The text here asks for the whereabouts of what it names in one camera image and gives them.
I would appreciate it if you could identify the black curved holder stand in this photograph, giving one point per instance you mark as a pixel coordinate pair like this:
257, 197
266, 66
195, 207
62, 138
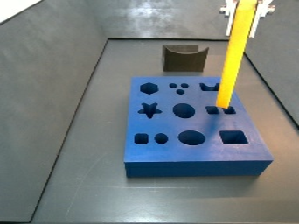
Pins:
183, 58

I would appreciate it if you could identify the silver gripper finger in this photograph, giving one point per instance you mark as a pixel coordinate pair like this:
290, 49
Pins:
265, 8
229, 9

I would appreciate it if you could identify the yellow double-square peg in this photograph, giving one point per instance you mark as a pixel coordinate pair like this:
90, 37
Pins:
239, 21

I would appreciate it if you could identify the blue shape-sorting board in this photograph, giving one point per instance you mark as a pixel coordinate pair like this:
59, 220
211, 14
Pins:
182, 136

